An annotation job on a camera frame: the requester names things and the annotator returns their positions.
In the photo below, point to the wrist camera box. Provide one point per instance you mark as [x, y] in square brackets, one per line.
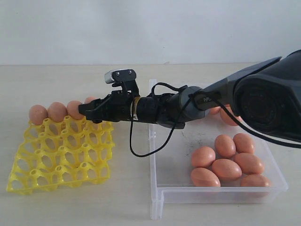
[124, 78]

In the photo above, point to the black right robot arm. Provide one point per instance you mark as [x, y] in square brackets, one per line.
[267, 96]

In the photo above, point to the brown egg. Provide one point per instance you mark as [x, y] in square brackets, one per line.
[226, 119]
[203, 157]
[256, 180]
[203, 177]
[249, 163]
[226, 170]
[37, 114]
[89, 100]
[73, 110]
[243, 143]
[57, 111]
[214, 110]
[225, 146]

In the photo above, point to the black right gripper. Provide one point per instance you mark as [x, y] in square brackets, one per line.
[114, 107]

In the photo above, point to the yellow plastic egg tray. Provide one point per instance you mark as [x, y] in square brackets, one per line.
[67, 153]

